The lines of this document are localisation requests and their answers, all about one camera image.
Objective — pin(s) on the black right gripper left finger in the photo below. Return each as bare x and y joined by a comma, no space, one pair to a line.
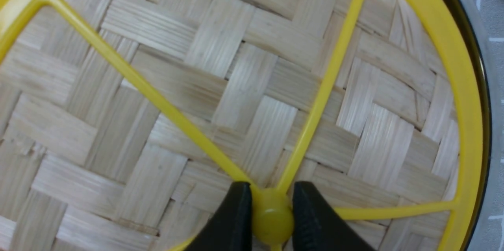
224,223

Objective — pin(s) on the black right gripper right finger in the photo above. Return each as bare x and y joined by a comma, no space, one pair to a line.
318,227

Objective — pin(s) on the yellow bamboo steamer lid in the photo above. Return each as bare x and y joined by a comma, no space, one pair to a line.
125,122

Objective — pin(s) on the grey checkered tablecloth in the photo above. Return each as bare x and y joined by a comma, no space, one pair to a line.
488,235

